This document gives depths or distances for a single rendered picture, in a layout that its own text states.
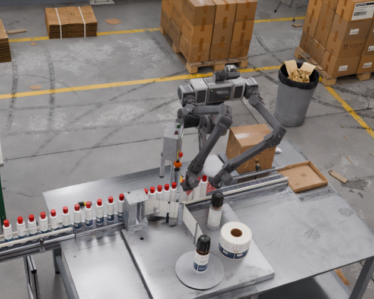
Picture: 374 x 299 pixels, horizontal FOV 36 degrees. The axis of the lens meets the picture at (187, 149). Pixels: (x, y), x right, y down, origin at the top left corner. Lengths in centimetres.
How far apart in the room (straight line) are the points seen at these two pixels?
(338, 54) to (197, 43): 171
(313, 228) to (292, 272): 46
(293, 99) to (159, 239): 301
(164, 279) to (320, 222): 128
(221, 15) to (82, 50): 188
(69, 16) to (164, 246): 484
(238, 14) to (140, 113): 175
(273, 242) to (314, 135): 272
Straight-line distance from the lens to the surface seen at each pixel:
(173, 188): 393
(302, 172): 461
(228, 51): 733
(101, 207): 379
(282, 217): 419
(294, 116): 648
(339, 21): 719
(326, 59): 746
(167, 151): 374
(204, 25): 701
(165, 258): 371
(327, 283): 470
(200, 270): 361
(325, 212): 433
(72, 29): 788
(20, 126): 628
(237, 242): 367
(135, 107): 653
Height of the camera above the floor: 369
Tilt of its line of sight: 38 degrees down
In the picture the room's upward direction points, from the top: 6 degrees clockwise
